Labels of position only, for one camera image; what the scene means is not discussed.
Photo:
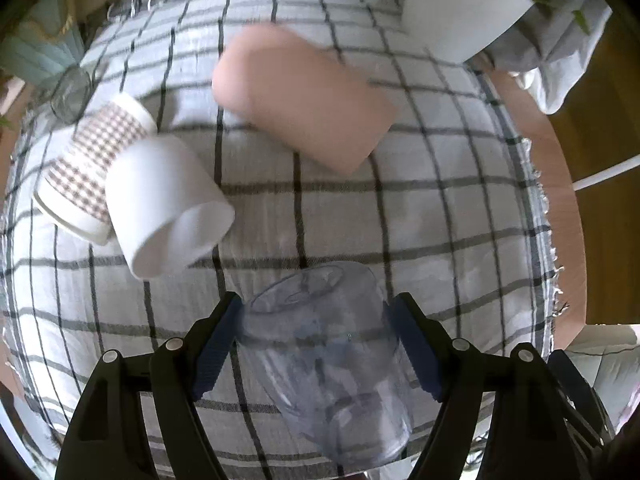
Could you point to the pink cup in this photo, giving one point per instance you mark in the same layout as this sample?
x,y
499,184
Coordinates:
x,y
300,95

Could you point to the checkered tablecloth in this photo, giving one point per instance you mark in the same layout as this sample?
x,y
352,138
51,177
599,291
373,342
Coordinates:
x,y
325,210

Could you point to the white plant pot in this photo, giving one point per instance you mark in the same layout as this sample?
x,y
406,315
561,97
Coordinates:
x,y
460,5

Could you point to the white paper cup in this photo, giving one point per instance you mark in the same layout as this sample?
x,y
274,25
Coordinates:
x,y
160,200

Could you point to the checkered paper cup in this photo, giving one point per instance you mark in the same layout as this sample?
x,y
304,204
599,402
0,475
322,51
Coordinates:
x,y
87,170

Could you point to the clear plastic cup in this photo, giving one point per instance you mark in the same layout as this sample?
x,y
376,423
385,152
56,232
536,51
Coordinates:
x,y
325,360

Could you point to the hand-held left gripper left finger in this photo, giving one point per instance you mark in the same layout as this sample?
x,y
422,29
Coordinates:
x,y
215,347

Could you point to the clear glass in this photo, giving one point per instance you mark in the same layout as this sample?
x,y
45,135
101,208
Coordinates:
x,y
70,95

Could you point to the grey cloth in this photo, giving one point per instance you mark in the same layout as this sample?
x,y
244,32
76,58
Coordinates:
x,y
555,55

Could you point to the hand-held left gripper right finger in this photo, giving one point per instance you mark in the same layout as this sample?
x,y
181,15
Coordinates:
x,y
419,350

